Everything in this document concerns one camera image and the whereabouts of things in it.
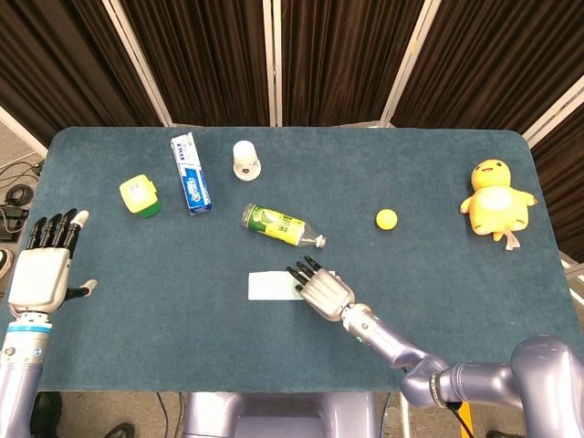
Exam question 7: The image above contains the brown folding screen panel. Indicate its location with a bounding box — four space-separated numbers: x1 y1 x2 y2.
524 86 584 264
103 0 283 128
0 0 173 156
381 0 584 138
263 0 439 128

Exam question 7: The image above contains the yellow duck plush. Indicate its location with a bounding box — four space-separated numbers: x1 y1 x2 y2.
458 158 539 251

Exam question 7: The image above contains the green label plastic bottle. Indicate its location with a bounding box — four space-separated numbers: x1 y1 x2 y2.
240 203 328 250

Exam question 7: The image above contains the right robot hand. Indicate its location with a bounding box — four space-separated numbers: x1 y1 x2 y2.
285 254 357 322

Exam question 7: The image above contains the black shoe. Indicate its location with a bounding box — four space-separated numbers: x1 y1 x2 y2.
103 422 137 438

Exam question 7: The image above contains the white table leg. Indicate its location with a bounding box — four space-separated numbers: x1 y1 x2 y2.
400 391 411 438

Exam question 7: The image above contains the yellow ball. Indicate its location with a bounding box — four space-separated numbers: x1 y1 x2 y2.
375 208 399 232

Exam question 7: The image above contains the white paper sheet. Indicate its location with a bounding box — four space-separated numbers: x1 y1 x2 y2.
247 270 339 302

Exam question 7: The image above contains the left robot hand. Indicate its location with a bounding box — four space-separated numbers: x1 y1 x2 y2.
6 208 99 320

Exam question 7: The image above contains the white metal frame base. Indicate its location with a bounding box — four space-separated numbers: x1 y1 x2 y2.
559 249 584 316

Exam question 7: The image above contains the black coiled cable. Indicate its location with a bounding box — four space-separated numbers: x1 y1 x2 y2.
5 183 36 207

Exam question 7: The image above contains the blue toothpaste box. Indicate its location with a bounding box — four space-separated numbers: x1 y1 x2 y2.
170 131 214 216

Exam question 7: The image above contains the white paper cup stack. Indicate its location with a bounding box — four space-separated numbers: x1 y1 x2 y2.
232 140 263 182

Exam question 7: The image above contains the purple-grey robot torso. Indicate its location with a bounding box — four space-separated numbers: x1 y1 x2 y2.
182 391 380 438

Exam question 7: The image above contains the green bin with yellow lid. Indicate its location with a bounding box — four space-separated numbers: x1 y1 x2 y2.
119 172 162 220

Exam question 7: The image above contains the black cable under table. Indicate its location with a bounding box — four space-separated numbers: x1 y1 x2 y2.
156 391 184 438

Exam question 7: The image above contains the black power adapter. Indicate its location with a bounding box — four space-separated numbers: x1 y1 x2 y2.
0 204 30 243

